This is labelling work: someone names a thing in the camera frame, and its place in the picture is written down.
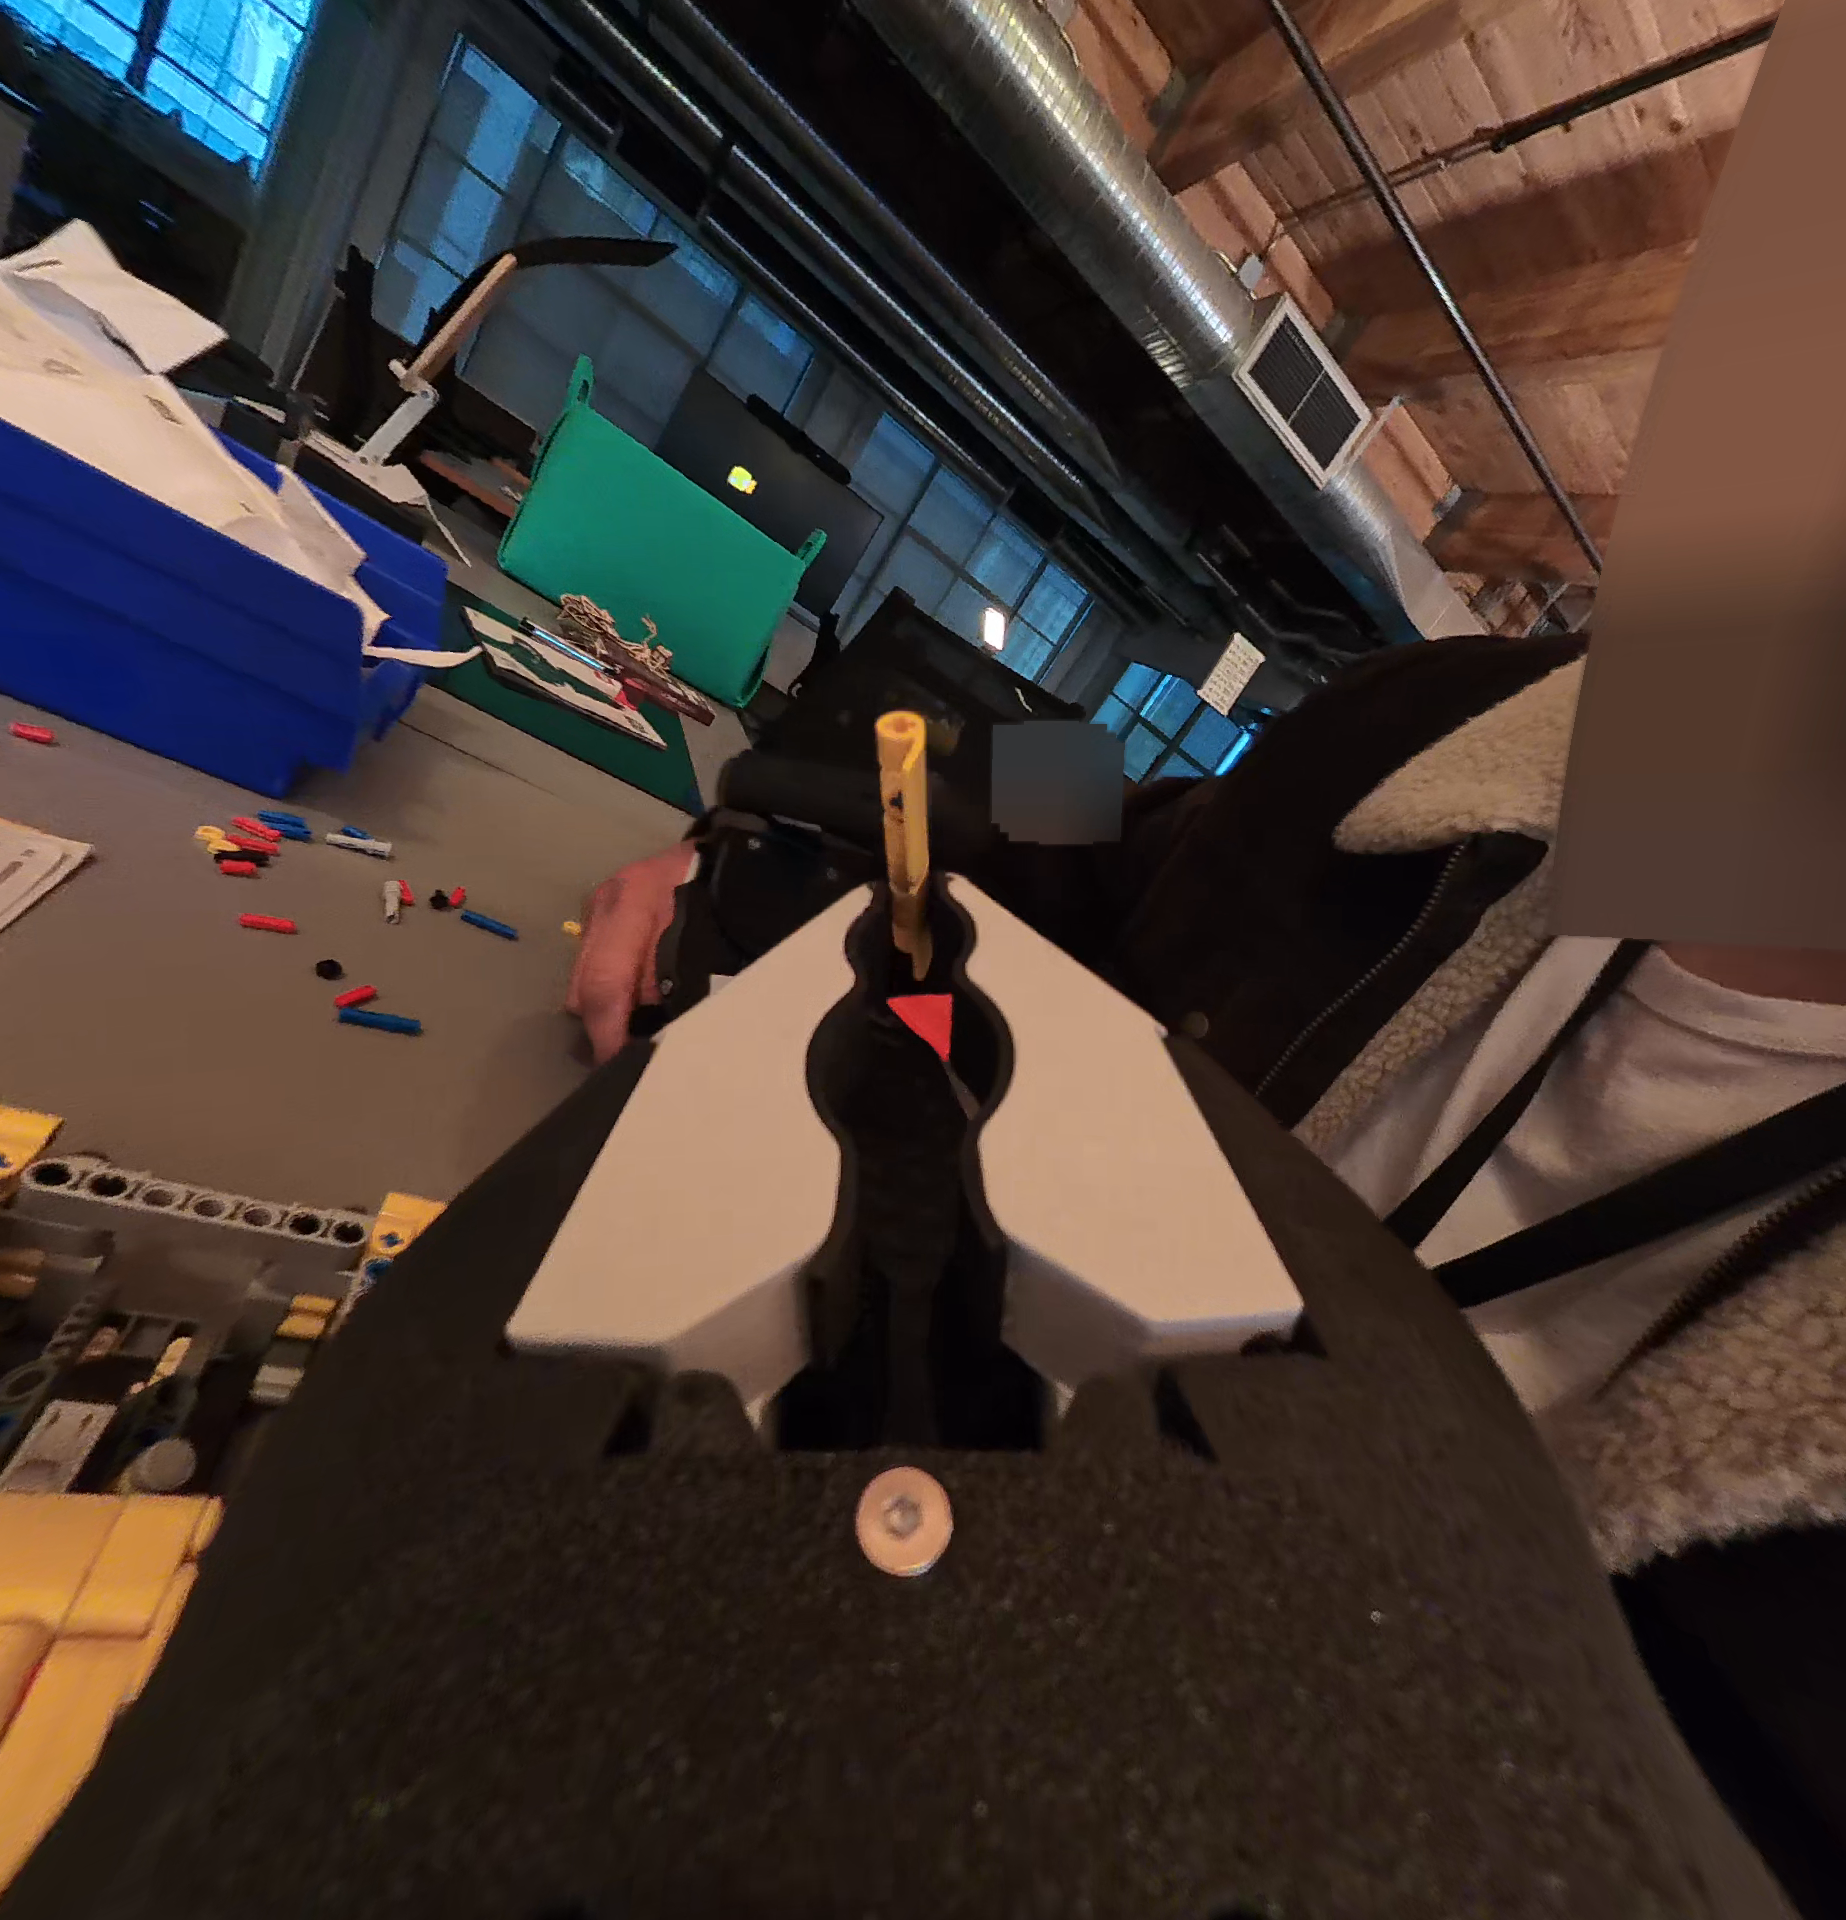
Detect blue plastic bin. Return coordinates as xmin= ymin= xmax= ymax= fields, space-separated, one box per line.
xmin=0 ymin=397 xmax=447 ymax=799

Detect long yellow toy connector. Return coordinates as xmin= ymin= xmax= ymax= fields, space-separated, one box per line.
xmin=873 ymin=710 xmax=940 ymax=978

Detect white green booklet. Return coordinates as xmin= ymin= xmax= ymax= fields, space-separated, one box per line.
xmin=463 ymin=602 xmax=671 ymax=749

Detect person's fleece-lined jacket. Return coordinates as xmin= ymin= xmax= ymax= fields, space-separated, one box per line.
xmin=1132 ymin=629 xmax=1846 ymax=1920

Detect green plastic bin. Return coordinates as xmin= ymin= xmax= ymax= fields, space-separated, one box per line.
xmin=497 ymin=356 xmax=829 ymax=708

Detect black wall screen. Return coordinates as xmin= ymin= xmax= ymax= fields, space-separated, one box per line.
xmin=658 ymin=371 xmax=890 ymax=618

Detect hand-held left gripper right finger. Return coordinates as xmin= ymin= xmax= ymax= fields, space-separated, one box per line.
xmin=940 ymin=879 xmax=1303 ymax=1443

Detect white air vent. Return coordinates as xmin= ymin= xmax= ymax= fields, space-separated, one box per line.
xmin=1232 ymin=296 xmax=1376 ymax=489

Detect yellow toy car model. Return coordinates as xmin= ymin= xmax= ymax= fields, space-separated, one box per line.
xmin=0 ymin=1102 xmax=447 ymax=1920

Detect black ceiling pipe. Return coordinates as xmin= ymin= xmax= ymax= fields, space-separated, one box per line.
xmin=1264 ymin=0 xmax=1610 ymax=573

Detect scattered small toy pins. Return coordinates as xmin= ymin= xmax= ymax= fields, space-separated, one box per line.
xmin=0 ymin=717 xmax=596 ymax=1042

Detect small wooden model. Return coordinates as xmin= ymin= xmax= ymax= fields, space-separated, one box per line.
xmin=553 ymin=590 xmax=715 ymax=724

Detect silver ventilation duct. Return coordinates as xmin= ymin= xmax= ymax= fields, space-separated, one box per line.
xmin=860 ymin=0 xmax=1484 ymax=642

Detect dark green mat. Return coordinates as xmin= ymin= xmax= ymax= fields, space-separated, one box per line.
xmin=432 ymin=575 xmax=718 ymax=822

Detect black-headed desk lamp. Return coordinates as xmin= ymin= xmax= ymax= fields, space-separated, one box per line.
xmin=327 ymin=235 xmax=680 ymax=507

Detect instruction booklet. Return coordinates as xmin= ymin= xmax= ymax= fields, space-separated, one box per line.
xmin=0 ymin=808 xmax=93 ymax=961

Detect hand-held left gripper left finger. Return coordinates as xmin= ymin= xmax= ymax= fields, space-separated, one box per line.
xmin=505 ymin=883 xmax=884 ymax=1443

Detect person's right hand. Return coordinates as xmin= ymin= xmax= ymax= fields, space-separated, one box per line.
xmin=568 ymin=839 xmax=710 ymax=1065

